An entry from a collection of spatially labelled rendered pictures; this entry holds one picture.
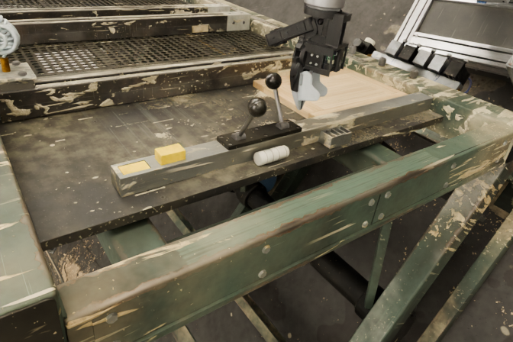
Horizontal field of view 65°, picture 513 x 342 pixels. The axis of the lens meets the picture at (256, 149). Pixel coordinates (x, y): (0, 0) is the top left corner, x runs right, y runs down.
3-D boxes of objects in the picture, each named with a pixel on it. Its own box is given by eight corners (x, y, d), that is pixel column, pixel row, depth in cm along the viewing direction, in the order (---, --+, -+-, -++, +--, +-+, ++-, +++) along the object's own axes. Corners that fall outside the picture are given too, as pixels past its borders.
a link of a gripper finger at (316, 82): (319, 116, 85) (327, 73, 80) (294, 107, 87) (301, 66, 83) (325, 111, 87) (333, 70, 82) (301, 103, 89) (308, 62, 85)
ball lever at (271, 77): (295, 129, 91) (283, 69, 90) (282, 132, 89) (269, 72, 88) (285, 130, 94) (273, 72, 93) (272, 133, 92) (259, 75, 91)
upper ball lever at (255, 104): (247, 145, 86) (273, 107, 76) (233, 149, 84) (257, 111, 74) (240, 130, 88) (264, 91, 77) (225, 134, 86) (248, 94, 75)
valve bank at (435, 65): (495, 83, 144) (481, 51, 127) (471, 117, 146) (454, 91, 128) (383, 44, 178) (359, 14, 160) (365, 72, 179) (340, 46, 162)
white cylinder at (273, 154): (260, 169, 85) (289, 159, 89) (262, 156, 83) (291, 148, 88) (252, 162, 87) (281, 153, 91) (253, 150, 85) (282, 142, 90)
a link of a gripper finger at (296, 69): (293, 94, 81) (300, 50, 76) (287, 91, 81) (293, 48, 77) (304, 88, 84) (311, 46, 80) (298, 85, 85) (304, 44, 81)
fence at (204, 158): (429, 109, 124) (433, 97, 122) (121, 198, 72) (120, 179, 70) (415, 103, 127) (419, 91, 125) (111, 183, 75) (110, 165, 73)
